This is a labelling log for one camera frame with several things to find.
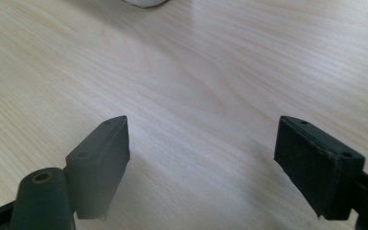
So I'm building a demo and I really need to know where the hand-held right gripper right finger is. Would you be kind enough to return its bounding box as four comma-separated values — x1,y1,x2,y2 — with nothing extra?
273,115,366,221

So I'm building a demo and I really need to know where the white cup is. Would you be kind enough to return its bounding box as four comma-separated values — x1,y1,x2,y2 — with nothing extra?
121,0,171,9

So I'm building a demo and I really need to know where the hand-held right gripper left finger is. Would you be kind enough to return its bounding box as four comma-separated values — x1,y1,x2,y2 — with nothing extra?
64,115,131,222

